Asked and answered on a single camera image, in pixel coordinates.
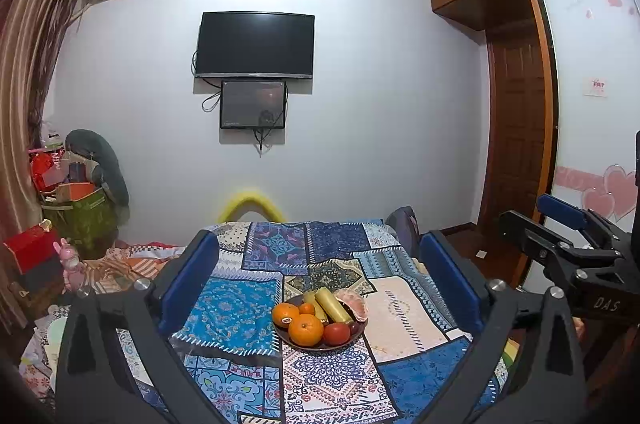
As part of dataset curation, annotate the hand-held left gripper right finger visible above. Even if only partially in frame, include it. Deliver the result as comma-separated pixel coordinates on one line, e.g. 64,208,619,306
419,230,587,424

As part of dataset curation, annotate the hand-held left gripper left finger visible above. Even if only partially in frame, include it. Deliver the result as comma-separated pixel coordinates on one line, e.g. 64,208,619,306
54,229,221,424

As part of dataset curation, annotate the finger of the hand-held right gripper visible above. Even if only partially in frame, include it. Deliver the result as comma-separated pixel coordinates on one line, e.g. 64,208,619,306
498,209,628,280
536,192,640,257

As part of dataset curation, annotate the pink pomelo segment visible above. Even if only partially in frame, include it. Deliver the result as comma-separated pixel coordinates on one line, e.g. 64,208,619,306
334,288,369,321

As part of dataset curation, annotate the large orange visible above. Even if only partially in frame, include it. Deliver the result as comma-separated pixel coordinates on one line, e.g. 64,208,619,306
288,313,325,348

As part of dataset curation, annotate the long greenish banana piece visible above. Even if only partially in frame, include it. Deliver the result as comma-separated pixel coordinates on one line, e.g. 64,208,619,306
302,291,328,324

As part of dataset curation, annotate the red tomato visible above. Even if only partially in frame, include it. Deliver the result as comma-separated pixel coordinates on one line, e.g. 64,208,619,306
323,322,351,347

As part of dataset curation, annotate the brown oval plate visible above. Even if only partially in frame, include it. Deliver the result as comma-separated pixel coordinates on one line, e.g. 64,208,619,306
272,294,369,352

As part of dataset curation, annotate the pink heart sticker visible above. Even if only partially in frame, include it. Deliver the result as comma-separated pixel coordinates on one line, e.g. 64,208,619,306
555,164,638,225

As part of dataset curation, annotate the blue patchwork tablecloth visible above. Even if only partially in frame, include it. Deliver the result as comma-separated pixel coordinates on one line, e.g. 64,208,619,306
115,219,511,424

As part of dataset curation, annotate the orange patterned blanket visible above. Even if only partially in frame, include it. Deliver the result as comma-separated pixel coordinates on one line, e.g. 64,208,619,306
82,243,188,300

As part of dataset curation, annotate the brown wooden door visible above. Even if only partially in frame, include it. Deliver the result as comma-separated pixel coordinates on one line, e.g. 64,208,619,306
485,31,558,235

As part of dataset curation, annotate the orange with white sticker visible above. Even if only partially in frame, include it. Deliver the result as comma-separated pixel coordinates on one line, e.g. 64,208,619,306
271,301,302,331

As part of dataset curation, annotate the yellow curved chair back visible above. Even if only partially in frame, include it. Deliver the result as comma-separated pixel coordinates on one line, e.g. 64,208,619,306
216,190,286,223

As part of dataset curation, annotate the pink plush toy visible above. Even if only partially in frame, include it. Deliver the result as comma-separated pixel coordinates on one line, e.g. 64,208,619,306
52,239,83,292

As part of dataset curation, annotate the short yellow banana piece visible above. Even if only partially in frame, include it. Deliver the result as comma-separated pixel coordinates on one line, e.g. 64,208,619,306
314,287,353,324

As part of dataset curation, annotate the small pink paper sign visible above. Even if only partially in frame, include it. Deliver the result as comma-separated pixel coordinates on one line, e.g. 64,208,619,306
582,76,610,97

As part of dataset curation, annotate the green bag with clutter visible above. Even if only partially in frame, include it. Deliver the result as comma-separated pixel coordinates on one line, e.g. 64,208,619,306
65,129,131,207

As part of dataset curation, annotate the orange box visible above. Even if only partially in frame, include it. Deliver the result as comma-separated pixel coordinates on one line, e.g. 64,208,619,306
56,181,96,203

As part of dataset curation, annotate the white sliding wardrobe door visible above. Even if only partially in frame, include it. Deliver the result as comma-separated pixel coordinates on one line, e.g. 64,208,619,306
530,0,640,235

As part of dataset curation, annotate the red flat box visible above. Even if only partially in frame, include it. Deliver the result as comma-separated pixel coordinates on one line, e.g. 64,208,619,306
2,224,63,275

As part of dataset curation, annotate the floral bedsheet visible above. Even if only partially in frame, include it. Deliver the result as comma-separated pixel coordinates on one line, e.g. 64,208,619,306
20,304,68,405

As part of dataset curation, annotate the red gift bag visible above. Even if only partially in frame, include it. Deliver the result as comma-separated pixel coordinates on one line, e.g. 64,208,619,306
30,149,68,192

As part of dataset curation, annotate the striped brown curtain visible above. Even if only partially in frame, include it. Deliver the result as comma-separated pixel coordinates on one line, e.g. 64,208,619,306
0,0,93,335

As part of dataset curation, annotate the black dangling cable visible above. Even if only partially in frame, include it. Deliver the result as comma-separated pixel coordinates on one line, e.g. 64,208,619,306
252,109,281,157

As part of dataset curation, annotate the black looped cable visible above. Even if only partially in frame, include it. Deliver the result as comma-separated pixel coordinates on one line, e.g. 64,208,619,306
191,49,223,114

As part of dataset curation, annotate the small black wall monitor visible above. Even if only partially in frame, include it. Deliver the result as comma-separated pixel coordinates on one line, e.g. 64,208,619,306
220,79,287,131

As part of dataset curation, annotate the black wall television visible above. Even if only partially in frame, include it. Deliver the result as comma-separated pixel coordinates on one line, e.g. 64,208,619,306
194,11,316,81

